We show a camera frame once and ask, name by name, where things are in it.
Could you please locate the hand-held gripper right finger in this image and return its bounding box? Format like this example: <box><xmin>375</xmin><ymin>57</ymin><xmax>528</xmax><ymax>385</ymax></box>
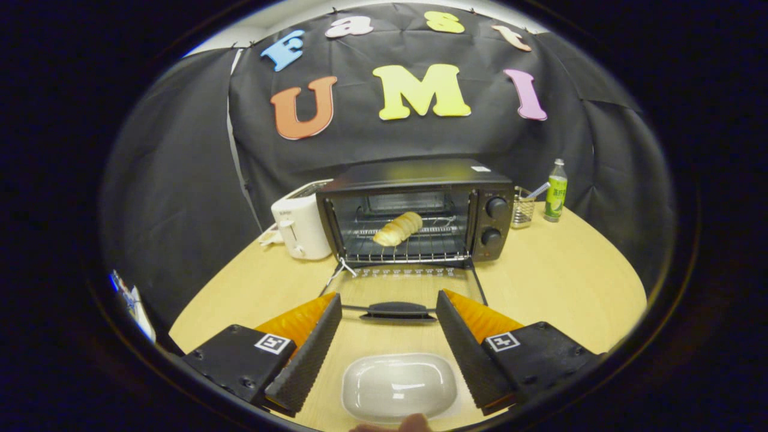
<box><xmin>436</xmin><ymin>290</ymin><xmax>604</xmax><ymax>416</ymax></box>

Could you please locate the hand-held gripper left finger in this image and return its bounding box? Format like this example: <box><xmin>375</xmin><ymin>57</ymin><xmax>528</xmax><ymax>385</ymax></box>
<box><xmin>182</xmin><ymin>292</ymin><xmax>343</xmax><ymax>416</ymax></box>

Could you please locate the black toaster oven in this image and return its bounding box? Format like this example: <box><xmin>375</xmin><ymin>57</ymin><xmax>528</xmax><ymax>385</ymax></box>
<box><xmin>316</xmin><ymin>158</ymin><xmax>515</xmax><ymax>322</ymax></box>

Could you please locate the white pop-up toaster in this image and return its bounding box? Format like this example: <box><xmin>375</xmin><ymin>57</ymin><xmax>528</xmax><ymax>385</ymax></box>
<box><xmin>271</xmin><ymin>179</ymin><xmax>334</xmax><ymax>260</ymax></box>

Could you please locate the white plate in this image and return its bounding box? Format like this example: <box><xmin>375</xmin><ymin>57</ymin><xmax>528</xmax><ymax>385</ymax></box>
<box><xmin>341</xmin><ymin>353</ymin><xmax>458</xmax><ymax>424</ymax></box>

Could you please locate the white and blue object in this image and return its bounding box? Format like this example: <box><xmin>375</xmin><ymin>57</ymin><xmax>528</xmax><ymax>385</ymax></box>
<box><xmin>110</xmin><ymin>270</ymin><xmax>157</xmax><ymax>344</ymax></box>

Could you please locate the green drink bottle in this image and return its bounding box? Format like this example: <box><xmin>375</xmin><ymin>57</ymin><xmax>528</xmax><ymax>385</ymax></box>
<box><xmin>544</xmin><ymin>158</ymin><xmax>568</xmax><ymax>223</ymax></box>

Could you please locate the black backdrop cloth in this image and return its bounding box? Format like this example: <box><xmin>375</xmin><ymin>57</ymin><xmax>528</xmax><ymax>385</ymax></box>
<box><xmin>99</xmin><ymin>3</ymin><xmax>676</xmax><ymax>337</ymax></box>

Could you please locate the wire mesh basket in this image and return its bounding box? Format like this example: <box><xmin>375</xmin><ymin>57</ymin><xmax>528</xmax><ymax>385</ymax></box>
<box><xmin>512</xmin><ymin>187</ymin><xmax>536</xmax><ymax>229</ymax></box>

